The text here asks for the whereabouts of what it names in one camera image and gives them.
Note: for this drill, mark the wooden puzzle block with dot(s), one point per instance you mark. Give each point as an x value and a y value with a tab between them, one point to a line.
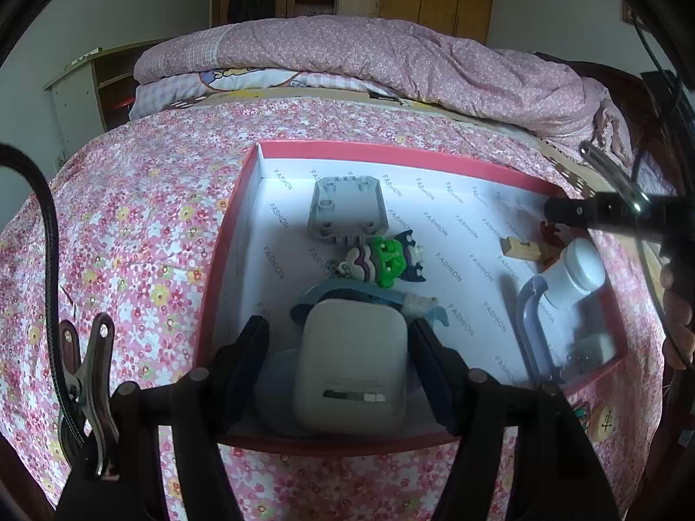
521	249

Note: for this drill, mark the pink floral bedsheet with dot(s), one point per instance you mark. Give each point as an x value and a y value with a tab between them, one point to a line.
136	217

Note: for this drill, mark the small red object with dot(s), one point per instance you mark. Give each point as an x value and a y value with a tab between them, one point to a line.
548	230

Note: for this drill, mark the pink quilt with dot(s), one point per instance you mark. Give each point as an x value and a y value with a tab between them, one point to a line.
380	49

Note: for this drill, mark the white earbuds case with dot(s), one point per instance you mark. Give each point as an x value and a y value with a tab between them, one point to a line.
350	358

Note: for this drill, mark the grey building plate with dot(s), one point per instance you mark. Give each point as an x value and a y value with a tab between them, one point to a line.
347	203

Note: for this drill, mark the person's right hand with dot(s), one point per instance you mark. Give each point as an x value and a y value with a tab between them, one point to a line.
681	325

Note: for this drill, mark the red cardboard box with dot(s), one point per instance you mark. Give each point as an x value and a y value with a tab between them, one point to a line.
222	260

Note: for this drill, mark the metal spring clip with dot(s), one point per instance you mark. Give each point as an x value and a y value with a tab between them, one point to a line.
95	385
608	173

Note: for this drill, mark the dark wooden headboard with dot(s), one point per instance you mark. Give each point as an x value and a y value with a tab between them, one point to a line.
619	81

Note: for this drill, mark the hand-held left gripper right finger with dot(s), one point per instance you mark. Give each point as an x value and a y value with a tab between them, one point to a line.
434	374

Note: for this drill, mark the white round jar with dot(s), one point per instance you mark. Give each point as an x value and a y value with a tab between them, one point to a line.
575	277

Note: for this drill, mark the green and navy toy figure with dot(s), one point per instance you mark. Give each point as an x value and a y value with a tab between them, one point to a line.
391	263

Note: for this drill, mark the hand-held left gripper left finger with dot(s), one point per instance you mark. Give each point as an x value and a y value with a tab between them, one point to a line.
247	372

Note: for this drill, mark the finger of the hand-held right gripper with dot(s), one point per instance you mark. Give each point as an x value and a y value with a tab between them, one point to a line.
597	211

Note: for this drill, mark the bedside shelf desk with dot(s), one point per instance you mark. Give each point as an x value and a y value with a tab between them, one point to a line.
76	103

